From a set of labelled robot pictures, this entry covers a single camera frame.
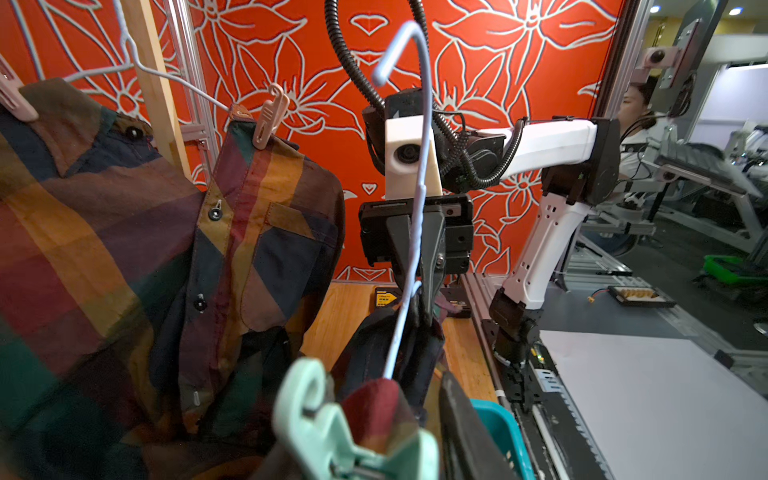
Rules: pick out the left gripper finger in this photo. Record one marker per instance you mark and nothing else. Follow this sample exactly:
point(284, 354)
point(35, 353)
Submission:
point(469, 452)

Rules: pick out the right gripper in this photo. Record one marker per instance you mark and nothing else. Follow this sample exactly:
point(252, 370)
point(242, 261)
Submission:
point(446, 241)

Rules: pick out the dark plaid shirt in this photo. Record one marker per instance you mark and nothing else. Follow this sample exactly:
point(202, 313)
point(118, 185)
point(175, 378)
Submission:
point(386, 370)
point(146, 325)

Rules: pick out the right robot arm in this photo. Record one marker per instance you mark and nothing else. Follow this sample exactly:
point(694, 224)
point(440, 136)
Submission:
point(461, 127)

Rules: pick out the teal plastic basket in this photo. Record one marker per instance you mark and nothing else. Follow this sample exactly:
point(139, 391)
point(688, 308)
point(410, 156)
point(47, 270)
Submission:
point(507, 436)

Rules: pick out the beige clothespin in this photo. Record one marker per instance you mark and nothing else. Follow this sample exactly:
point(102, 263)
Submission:
point(271, 116)

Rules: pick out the wooden hanging rack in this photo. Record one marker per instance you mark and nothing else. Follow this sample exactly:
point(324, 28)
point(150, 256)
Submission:
point(156, 90)

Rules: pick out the pink clothespin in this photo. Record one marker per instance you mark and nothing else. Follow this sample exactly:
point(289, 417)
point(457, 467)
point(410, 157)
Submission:
point(11, 98)

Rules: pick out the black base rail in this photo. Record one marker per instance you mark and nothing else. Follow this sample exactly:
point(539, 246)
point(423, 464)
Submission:
point(555, 435)

